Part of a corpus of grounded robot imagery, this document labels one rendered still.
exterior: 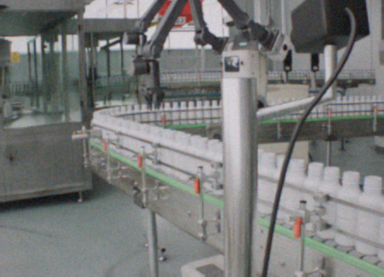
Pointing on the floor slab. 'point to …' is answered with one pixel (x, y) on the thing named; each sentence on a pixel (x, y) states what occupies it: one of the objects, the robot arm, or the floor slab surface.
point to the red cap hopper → (181, 32)
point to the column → (260, 4)
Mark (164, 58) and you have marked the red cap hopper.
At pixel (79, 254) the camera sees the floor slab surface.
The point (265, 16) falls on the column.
